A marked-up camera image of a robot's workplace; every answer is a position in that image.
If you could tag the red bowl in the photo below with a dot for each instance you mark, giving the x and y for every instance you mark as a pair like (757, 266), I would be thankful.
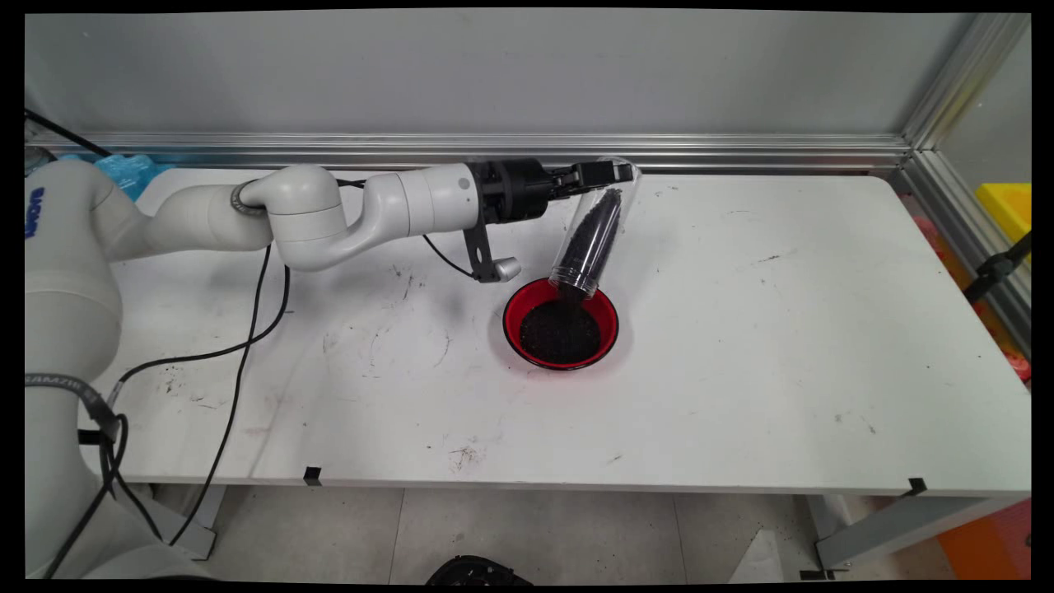
(515, 321)

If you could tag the blue patterned bag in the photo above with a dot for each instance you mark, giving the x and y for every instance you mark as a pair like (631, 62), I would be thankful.
(132, 171)

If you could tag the orange box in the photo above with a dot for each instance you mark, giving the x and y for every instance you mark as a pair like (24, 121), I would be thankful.
(988, 543)

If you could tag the black tape marker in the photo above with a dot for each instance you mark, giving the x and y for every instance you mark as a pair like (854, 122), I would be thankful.
(917, 487)
(312, 476)

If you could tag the clear plastic jar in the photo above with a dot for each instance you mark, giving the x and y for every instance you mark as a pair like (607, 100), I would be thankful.
(630, 206)

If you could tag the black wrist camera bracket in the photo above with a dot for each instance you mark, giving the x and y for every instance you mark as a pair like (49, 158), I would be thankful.
(490, 263)

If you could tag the black object on floor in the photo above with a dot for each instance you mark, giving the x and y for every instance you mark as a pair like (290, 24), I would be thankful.
(478, 571)

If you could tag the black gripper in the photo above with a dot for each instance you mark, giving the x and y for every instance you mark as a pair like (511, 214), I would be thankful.
(515, 189)

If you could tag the black grains in bowl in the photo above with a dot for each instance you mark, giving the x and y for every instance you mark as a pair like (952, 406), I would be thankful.
(560, 336)

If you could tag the aluminium frame rail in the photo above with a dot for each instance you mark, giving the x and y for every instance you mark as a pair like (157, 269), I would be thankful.
(700, 152)
(963, 222)

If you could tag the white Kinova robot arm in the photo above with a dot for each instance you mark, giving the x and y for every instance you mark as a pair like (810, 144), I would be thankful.
(313, 222)

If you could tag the grey table leg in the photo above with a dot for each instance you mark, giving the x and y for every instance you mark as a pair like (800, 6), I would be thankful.
(897, 523)
(193, 531)

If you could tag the yellow box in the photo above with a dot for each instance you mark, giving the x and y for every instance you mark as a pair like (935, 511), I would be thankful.
(1006, 206)

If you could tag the aluminium frame post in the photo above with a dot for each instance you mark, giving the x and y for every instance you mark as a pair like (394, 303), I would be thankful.
(963, 74)

